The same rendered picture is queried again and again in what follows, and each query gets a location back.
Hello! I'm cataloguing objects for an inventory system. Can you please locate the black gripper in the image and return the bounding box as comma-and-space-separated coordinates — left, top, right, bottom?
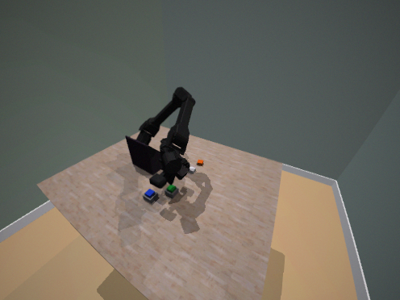
149, 157, 187, 189

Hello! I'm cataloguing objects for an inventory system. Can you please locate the green button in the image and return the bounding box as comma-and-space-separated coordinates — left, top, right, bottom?
165, 185, 179, 198

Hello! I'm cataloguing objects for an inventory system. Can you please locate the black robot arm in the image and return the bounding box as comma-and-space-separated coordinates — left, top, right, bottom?
136, 87, 195, 180

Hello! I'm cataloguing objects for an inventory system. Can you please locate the blue button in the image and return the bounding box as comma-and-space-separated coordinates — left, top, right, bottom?
143, 189, 159, 204

